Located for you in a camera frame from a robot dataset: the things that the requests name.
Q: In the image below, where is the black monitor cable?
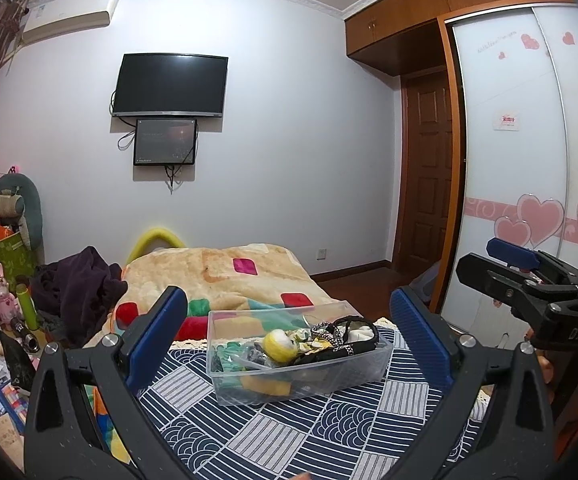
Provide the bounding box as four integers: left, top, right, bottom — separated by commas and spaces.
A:
165, 162, 183, 194

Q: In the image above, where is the pink rabbit toy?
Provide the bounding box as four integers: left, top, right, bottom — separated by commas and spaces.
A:
0, 262, 18, 324

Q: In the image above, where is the blue and white patterned bedsheet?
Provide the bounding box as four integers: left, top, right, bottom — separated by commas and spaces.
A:
134, 317, 495, 480

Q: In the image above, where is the dark purple cloth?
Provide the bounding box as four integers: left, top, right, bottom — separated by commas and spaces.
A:
31, 246, 129, 349

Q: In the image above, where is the green storage box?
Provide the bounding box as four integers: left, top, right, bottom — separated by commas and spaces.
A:
0, 232, 38, 307

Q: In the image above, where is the orange and blue cloth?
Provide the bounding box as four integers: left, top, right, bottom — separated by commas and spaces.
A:
93, 389, 130, 462

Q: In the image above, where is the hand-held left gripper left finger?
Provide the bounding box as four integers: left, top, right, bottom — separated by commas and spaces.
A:
23, 285, 190, 480

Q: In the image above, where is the green knit cloth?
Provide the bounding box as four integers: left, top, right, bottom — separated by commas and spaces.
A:
211, 341, 251, 377

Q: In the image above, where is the brown wooden door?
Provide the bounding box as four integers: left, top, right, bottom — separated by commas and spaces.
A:
394, 70, 466, 307

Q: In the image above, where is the clear plastic storage box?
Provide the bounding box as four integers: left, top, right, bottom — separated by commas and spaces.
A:
206, 300, 395, 407

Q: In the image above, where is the yellow foam tube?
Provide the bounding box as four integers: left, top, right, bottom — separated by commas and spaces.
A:
126, 227, 188, 267

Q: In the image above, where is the black wall television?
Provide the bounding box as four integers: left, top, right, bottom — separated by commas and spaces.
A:
111, 52, 229, 119

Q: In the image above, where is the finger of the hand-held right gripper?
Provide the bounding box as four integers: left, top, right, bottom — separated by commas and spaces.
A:
486, 236, 578, 288
456, 252, 572, 313

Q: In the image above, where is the light blue bin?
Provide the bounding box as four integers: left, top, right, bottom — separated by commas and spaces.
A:
409, 260, 443, 307

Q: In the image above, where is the white and red door sticker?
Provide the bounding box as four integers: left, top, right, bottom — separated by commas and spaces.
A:
492, 109, 520, 131

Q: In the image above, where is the person's right hand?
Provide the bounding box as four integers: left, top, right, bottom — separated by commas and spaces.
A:
538, 350, 559, 386

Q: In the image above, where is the black patterned garment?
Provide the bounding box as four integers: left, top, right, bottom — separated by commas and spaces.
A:
294, 315, 386, 362

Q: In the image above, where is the grey plush toy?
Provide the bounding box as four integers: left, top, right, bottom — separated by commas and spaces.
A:
0, 173, 44, 252

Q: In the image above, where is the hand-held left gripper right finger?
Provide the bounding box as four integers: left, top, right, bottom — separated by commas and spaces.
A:
390, 286, 557, 480

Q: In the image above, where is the wooden wardrobe with white doors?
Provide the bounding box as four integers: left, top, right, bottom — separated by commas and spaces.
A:
344, 0, 578, 356

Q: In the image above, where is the green tube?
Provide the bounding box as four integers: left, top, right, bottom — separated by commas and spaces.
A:
16, 284, 38, 332

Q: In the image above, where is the white air conditioner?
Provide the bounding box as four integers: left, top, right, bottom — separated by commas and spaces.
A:
21, 0, 120, 47

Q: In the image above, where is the plush blanket with coloured squares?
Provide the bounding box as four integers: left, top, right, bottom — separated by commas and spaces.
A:
81, 244, 341, 347

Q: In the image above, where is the yellow sock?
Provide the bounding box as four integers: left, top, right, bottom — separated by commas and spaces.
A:
241, 328, 330, 397

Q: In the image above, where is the small black wall monitor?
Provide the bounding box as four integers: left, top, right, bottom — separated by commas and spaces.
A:
134, 118, 199, 167

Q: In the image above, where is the black flashlight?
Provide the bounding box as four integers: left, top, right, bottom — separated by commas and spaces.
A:
11, 317, 43, 354

